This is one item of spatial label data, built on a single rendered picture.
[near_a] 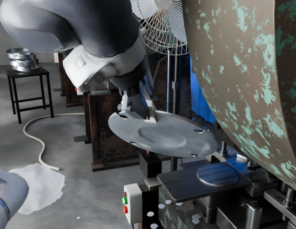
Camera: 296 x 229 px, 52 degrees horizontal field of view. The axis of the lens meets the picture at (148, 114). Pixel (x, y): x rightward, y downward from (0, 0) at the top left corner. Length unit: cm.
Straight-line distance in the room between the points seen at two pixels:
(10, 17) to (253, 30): 29
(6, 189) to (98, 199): 139
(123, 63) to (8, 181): 53
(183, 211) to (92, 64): 68
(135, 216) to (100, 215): 89
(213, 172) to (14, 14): 73
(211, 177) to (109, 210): 125
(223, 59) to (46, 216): 188
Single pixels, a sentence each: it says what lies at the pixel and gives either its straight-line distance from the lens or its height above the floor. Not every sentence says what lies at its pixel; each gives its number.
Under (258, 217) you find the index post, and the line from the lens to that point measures 85.
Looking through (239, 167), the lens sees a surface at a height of 78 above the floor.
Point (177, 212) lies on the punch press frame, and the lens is 102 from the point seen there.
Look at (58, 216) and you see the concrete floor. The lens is 211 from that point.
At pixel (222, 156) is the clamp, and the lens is 113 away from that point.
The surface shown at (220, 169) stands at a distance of 99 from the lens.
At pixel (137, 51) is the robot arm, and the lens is 46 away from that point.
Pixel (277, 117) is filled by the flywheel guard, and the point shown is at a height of 117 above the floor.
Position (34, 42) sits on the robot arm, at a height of 122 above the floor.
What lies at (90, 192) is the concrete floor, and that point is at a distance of 229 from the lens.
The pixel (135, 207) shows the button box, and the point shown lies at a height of 57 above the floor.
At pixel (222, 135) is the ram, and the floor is 91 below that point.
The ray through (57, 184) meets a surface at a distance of 218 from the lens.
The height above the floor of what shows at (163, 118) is 103.
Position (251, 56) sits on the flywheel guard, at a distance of 33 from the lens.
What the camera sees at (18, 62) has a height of 66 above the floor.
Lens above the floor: 127
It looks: 20 degrees down
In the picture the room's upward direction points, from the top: straight up
